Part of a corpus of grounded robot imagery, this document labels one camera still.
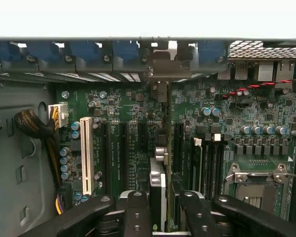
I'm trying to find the red black twisted wire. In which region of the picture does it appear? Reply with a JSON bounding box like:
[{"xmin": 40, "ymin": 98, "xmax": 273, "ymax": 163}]
[{"xmin": 222, "ymin": 77, "xmax": 296, "ymax": 98}]

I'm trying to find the silver USB port block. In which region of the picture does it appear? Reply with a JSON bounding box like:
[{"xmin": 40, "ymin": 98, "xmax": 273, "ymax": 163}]
[{"xmin": 218, "ymin": 61, "xmax": 250, "ymax": 80}]

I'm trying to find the silver ethernet port block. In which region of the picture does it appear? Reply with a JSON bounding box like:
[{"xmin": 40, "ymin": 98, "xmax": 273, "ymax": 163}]
[{"xmin": 276, "ymin": 60, "xmax": 296, "ymax": 89}]

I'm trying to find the blue slot clip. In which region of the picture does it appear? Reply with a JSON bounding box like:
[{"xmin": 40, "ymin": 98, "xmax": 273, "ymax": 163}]
[
  {"xmin": 0, "ymin": 40, "xmax": 22, "ymax": 62},
  {"xmin": 27, "ymin": 40, "xmax": 62, "ymax": 62},
  {"xmin": 198, "ymin": 40, "xmax": 227, "ymax": 65},
  {"xmin": 70, "ymin": 40, "xmax": 103, "ymax": 62},
  {"xmin": 113, "ymin": 40, "xmax": 139, "ymax": 64}
]

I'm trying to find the long black expansion slot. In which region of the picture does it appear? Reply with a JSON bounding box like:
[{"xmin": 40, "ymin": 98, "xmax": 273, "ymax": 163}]
[
  {"xmin": 174, "ymin": 122, "xmax": 185, "ymax": 173},
  {"xmin": 102, "ymin": 120, "xmax": 111, "ymax": 196}
]

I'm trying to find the CPU socket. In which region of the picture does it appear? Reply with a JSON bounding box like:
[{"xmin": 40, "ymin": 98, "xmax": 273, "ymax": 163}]
[{"xmin": 223, "ymin": 162, "xmax": 296, "ymax": 210}]

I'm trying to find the white PCI slot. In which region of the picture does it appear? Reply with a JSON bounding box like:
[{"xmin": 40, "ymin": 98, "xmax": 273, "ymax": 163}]
[{"xmin": 80, "ymin": 116, "xmax": 93, "ymax": 196}]

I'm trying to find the sleeved power cable bundle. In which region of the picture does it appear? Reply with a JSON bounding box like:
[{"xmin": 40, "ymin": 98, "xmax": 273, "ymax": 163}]
[{"xmin": 13, "ymin": 108, "xmax": 65, "ymax": 215}]

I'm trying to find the green Dell motherboard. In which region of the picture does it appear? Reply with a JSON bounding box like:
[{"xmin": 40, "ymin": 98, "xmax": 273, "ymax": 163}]
[{"xmin": 55, "ymin": 74, "xmax": 296, "ymax": 223}]

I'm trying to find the open black PC case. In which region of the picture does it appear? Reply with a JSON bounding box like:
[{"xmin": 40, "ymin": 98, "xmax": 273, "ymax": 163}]
[{"xmin": 0, "ymin": 36, "xmax": 296, "ymax": 237}]

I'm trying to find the white power connector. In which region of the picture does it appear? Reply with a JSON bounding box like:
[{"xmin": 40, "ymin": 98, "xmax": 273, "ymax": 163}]
[{"xmin": 48, "ymin": 103, "xmax": 70, "ymax": 128}]

